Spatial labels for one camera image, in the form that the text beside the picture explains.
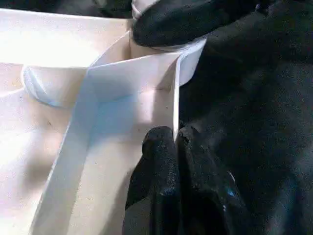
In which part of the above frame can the white plastic table top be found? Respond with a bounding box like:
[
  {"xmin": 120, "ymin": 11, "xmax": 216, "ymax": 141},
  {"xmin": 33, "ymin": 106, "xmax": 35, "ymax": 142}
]
[{"xmin": 0, "ymin": 8, "xmax": 208, "ymax": 235}]

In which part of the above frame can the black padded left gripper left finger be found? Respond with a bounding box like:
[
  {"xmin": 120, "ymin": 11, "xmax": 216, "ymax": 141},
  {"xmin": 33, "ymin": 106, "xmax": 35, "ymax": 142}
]
[{"xmin": 124, "ymin": 125, "xmax": 182, "ymax": 235}]

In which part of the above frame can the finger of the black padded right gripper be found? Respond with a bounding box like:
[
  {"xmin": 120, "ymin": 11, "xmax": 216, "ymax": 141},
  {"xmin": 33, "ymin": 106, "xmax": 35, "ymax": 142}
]
[
  {"xmin": 132, "ymin": 0, "xmax": 258, "ymax": 49},
  {"xmin": 97, "ymin": 0, "xmax": 134, "ymax": 18}
]

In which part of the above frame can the black mat cover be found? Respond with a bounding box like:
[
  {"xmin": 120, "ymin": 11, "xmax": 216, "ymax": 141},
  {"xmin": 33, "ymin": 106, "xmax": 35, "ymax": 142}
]
[{"xmin": 0, "ymin": 0, "xmax": 313, "ymax": 235}]

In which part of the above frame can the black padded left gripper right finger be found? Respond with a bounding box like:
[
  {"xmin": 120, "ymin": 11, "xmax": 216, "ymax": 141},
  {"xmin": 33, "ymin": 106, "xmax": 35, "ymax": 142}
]
[{"xmin": 177, "ymin": 121, "xmax": 254, "ymax": 235}]

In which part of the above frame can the white plastic table leg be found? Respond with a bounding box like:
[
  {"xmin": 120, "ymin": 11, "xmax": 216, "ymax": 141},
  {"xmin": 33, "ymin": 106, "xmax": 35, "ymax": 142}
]
[{"xmin": 131, "ymin": 0, "xmax": 150, "ymax": 23}]

